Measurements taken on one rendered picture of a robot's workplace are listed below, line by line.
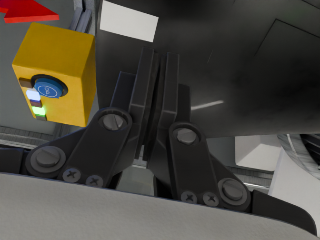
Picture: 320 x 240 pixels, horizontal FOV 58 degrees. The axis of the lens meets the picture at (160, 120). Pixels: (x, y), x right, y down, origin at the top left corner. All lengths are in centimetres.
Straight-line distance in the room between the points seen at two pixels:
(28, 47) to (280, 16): 38
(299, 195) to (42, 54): 45
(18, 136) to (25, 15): 78
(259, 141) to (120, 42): 66
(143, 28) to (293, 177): 38
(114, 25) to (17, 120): 83
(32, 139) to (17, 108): 12
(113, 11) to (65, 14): 108
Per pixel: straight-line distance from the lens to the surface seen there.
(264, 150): 83
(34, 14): 20
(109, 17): 18
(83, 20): 61
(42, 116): 56
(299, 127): 26
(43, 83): 46
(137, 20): 17
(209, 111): 22
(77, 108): 51
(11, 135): 97
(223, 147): 99
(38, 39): 49
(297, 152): 44
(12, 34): 120
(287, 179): 49
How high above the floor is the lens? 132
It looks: 30 degrees down
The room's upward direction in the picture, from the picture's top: 173 degrees counter-clockwise
